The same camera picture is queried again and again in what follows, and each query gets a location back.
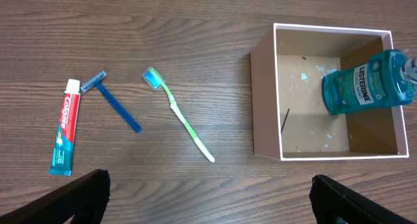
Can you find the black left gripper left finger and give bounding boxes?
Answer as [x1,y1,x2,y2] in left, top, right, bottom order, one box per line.
[1,169,111,223]

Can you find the blue mouthwash bottle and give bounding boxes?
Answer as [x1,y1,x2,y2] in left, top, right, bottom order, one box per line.
[322,49,416,115]

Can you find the black stick in box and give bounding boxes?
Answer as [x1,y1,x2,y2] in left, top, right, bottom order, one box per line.
[280,108,290,134]

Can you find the red toothpaste tube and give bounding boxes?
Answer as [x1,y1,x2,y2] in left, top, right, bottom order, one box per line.
[48,79,81,176]

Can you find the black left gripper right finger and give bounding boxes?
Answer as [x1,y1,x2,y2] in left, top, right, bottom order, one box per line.
[309,175,411,224]

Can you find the blue disposable razor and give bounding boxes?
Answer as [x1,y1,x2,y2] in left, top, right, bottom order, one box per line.
[81,71,141,133]

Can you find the green white toothbrush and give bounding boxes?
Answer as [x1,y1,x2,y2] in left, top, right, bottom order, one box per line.
[143,66,216,163]

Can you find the white cardboard box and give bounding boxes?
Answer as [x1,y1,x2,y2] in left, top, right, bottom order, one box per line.
[250,23,409,161]

